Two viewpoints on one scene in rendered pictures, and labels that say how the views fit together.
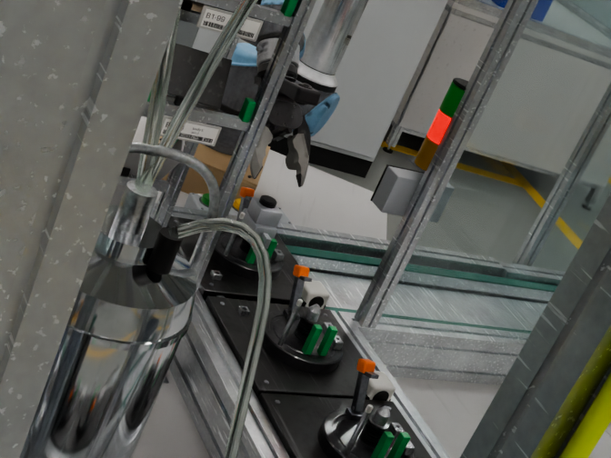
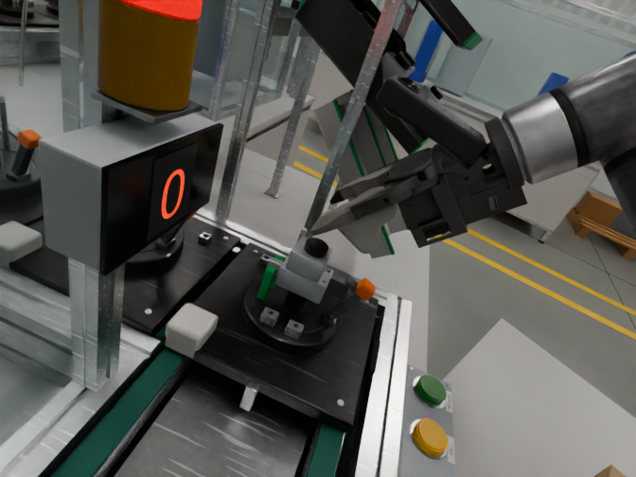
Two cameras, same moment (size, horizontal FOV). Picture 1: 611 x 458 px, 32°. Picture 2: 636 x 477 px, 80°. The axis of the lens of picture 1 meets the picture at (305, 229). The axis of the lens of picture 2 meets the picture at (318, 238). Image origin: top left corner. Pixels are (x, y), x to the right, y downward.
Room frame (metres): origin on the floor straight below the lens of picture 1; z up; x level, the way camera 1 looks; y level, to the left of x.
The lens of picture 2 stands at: (1.96, -0.23, 1.34)
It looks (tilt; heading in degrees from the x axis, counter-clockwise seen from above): 31 degrees down; 129
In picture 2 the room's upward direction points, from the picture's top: 21 degrees clockwise
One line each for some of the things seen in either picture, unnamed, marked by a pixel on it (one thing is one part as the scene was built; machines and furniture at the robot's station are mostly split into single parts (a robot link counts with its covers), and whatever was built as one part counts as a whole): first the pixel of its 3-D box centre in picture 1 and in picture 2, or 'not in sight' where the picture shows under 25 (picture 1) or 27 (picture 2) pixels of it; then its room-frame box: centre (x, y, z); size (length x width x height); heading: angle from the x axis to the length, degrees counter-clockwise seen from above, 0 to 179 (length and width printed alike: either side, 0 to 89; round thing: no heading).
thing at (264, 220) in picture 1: (264, 219); (302, 262); (1.70, 0.07, 1.06); 0.08 x 0.04 x 0.07; 34
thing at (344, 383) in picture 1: (308, 324); (133, 217); (1.50, -0.07, 1.01); 0.24 x 0.24 x 0.13; 34
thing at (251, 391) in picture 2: not in sight; (249, 396); (1.78, -0.03, 0.95); 0.01 x 0.01 x 0.04; 34
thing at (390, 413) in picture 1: (375, 428); not in sight; (1.30, -0.20, 1.01); 0.24 x 0.24 x 0.13; 34
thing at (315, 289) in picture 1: (311, 295); (190, 330); (1.69, -0.06, 0.97); 0.05 x 0.05 x 0.04; 34
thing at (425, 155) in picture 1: (434, 154); (148, 52); (1.72, -0.14, 1.28); 0.05 x 0.05 x 0.05
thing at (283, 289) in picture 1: (241, 263); (289, 318); (1.71, 0.08, 0.96); 0.24 x 0.24 x 0.02; 34
